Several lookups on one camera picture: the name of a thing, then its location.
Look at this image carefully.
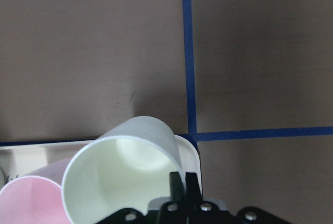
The white plastic cup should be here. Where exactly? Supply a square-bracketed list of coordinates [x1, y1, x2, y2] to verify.
[61, 116, 185, 223]

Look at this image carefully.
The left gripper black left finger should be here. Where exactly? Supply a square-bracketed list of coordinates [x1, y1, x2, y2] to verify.
[169, 172, 185, 203]

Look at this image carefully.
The cream plastic tray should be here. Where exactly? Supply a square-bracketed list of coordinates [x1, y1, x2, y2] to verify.
[1, 136, 200, 189]

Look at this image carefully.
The pink plastic cup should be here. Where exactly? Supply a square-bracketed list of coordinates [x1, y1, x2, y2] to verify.
[1, 158, 70, 223]

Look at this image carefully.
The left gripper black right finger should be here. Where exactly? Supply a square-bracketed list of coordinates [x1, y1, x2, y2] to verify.
[185, 172, 202, 205]

